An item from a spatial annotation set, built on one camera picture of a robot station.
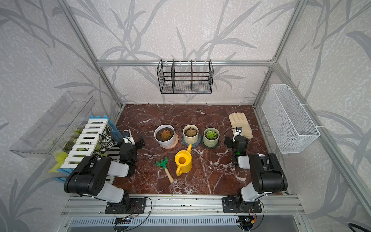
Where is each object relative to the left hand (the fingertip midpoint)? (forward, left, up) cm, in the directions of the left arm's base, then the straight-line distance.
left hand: (133, 134), depth 90 cm
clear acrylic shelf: (-13, +29, +19) cm, 37 cm away
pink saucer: (+1, -26, -9) cm, 28 cm away
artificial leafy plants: (-14, +5, +15) cm, 21 cm away
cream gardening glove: (+20, -74, -9) cm, 77 cm away
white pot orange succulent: (0, -20, 0) cm, 20 cm away
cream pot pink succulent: (+2, -36, -2) cm, 37 cm away
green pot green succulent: (0, -50, -2) cm, 50 cm away
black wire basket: (+41, -32, +15) cm, 54 cm away
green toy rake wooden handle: (-14, -20, -10) cm, 27 cm away
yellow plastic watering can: (-15, -32, -5) cm, 36 cm away
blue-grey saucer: (-3, -39, -9) cm, 40 cm away
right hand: (+2, -66, -4) cm, 66 cm away
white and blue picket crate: (-12, +8, +17) cm, 22 cm away
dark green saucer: (-3, -47, -10) cm, 48 cm away
